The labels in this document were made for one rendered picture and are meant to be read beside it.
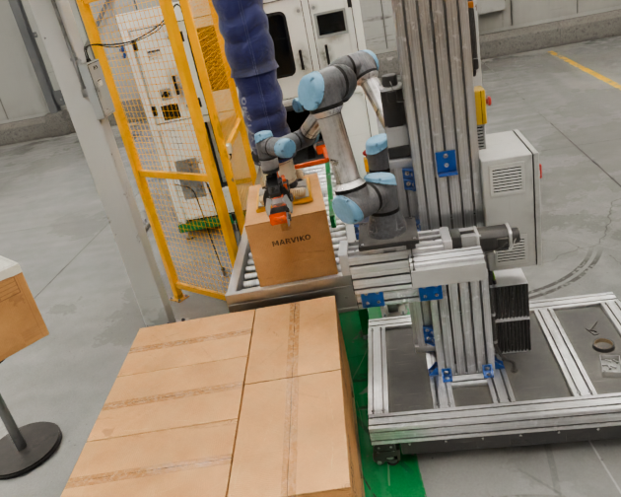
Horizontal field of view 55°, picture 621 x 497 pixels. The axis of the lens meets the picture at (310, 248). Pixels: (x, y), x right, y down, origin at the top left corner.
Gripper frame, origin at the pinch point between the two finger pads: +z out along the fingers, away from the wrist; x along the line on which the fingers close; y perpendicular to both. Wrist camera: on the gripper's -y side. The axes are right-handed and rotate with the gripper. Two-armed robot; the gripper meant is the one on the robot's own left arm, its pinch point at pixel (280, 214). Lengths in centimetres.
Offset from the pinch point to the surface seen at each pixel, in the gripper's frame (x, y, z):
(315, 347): -4, -23, 54
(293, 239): -1.5, 30.3, 25.2
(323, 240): -16.0, 30.3, 28.8
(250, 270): 28, 67, 55
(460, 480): -52, -56, 108
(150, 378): 69, -21, 54
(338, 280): -19, 25, 50
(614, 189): -249, 194, 106
